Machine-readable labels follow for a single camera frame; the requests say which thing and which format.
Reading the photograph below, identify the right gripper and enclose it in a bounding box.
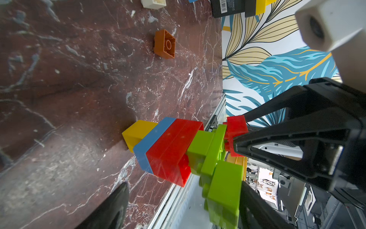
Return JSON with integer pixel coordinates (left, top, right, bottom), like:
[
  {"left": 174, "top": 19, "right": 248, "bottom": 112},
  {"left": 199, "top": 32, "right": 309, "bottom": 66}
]
[{"left": 233, "top": 77, "right": 366, "bottom": 210}]

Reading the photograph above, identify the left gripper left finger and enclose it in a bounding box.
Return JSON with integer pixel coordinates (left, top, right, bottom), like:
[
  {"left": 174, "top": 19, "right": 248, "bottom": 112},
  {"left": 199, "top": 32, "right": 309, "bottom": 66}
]
[{"left": 76, "top": 182, "right": 129, "bottom": 229}]

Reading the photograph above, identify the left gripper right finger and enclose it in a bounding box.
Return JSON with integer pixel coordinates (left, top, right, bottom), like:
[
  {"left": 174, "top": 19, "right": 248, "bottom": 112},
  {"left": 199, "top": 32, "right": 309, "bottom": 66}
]
[{"left": 239, "top": 181, "right": 294, "bottom": 229}]

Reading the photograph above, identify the light green square brick front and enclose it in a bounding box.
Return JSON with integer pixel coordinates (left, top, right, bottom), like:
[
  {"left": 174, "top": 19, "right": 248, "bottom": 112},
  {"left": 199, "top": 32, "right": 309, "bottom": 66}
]
[{"left": 203, "top": 161, "right": 244, "bottom": 229}]

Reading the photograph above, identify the blue long brick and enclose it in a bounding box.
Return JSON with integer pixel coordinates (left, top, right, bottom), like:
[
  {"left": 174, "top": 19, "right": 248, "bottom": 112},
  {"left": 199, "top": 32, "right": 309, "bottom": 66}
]
[{"left": 133, "top": 117, "right": 176, "bottom": 174}]

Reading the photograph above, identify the small red brick front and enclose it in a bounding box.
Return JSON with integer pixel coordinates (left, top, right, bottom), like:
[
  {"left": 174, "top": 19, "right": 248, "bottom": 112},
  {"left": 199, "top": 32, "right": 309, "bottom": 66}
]
[{"left": 223, "top": 115, "right": 249, "bottom": 157}]

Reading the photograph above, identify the yellow square brick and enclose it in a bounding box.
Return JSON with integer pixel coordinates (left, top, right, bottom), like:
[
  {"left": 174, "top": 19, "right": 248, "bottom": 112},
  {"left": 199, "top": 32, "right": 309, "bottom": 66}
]
[{"left": 122, "top": 120, "right": 158, "bottom": 153}]

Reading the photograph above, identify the small light green brick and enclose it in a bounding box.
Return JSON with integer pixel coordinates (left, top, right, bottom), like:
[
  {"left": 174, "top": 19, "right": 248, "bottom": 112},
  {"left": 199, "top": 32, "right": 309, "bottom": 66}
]
[{"left": 186, "top": 130, "right": 214, "bottom": 176}]

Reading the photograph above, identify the yellow black toolbox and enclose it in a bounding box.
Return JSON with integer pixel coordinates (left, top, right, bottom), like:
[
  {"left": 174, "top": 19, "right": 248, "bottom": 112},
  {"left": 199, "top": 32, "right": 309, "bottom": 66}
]
[{"left": 211, "top": 0, "right": 276, "bottom": 18}]

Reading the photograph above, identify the small orange brick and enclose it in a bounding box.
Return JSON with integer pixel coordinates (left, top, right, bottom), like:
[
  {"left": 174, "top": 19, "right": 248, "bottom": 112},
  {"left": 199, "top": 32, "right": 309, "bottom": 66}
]
[{"left": 153, "top": 29, "right": 176, "bottom": 59}]

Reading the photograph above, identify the small cream brick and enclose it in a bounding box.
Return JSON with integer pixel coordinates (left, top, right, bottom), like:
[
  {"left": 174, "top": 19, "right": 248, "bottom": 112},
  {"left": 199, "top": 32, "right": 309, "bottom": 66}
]
[{"left": 141, "top": 0, "right": 166, "bottom": 10}]

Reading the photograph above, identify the aluminium front rail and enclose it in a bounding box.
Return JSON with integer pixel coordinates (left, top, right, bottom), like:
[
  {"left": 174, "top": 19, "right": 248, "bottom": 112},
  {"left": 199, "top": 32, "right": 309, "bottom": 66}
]
[{"left": 147, "top": 94, "right": 228, "bottom": 229}]

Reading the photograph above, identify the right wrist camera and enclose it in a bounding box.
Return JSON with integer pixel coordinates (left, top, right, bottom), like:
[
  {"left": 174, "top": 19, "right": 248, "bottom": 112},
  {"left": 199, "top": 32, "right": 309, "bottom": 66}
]
[{"left": 295, "top": 1, "right": 366, "bottom": 92}]

